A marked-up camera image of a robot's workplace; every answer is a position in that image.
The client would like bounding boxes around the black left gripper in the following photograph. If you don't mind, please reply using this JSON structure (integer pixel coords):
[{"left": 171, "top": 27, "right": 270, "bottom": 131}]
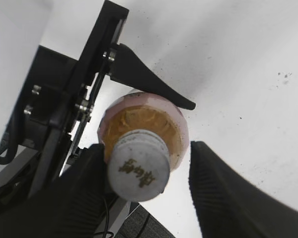
[{"left": 0, "top": 0, "right": 196, "bottom": 213}]

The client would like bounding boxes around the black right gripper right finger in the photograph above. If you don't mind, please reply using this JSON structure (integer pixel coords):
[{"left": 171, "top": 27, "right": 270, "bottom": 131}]
[{"left": 189, "top": 141, "right": 298, "bottom": 238}]

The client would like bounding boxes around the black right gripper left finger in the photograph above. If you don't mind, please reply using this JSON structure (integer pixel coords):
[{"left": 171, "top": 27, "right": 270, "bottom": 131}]
[{"left": 0, "top": 144, "right": 105, "bottom": 238}]

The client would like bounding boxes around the pink oolong tea bottle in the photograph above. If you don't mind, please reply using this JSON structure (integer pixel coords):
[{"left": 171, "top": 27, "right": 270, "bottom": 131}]
[{"left": 98, "top": 92, "right": 189, "bottom": 171}]

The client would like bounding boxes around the white bottle cap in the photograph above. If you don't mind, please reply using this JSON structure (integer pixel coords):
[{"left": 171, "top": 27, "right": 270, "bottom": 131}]
[{"left": 107, "top": 129, "right": 171, "bottom": 202}]

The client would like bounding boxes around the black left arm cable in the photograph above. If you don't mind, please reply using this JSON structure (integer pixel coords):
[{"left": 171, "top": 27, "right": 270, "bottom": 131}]
[{"left": 91, "top": 193, "right": 116, "bottom": 238}]

